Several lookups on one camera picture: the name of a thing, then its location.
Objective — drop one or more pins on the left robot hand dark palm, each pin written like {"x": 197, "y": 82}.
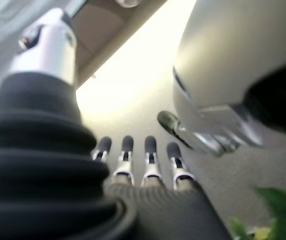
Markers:
{"x": 157, "y": 210}

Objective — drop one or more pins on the green leafy plant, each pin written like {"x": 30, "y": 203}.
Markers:
{"x": 280, "y": 210}

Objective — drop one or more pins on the silver robot leg black sleeve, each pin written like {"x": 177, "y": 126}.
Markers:
{"x": 37, "y": 140}

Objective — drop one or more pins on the silver robot leg shell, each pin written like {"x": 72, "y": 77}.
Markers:
{"x": 223, "y": 55}

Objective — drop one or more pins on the brown wooden bed frame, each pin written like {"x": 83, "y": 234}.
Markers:
{"x": 100, "y": 32}

